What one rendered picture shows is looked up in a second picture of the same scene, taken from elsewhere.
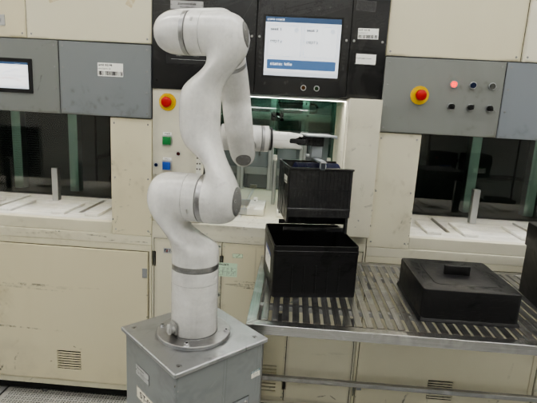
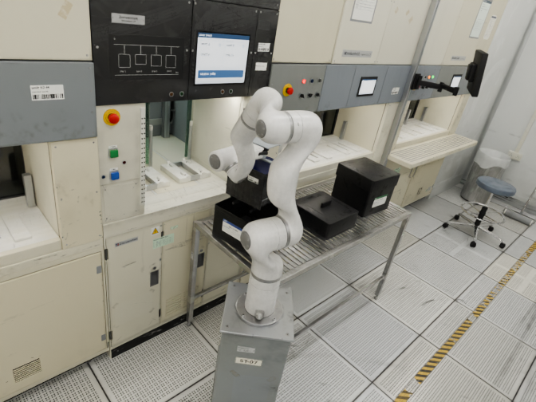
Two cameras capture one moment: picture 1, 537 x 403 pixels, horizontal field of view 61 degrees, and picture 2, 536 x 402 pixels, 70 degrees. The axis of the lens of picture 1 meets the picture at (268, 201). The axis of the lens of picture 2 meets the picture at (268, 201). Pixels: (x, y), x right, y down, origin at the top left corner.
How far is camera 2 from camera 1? 1.27 m
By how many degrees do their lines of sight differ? 50
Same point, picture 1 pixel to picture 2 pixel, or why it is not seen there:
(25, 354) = not seen: outside the picture
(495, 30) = (323, 43)
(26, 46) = not seen: outside the picture
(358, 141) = not seen: hidden behind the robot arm
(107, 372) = (68, 358)
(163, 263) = (115, 255)
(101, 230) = (50, 251)
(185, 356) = (280, 326)
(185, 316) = (270, 305)
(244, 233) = (179, 210)
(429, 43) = (293, 53)
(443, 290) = (335, 222)
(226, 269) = (166, 240)
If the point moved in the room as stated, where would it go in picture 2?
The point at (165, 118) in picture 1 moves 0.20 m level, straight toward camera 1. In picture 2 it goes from (110, 133) to (147, 148)
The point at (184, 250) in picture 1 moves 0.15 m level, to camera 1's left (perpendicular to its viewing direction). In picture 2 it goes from (276, 269) to (246, 286)
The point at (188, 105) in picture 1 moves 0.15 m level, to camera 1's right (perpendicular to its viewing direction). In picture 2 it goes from (289, 183) to (317, 173)
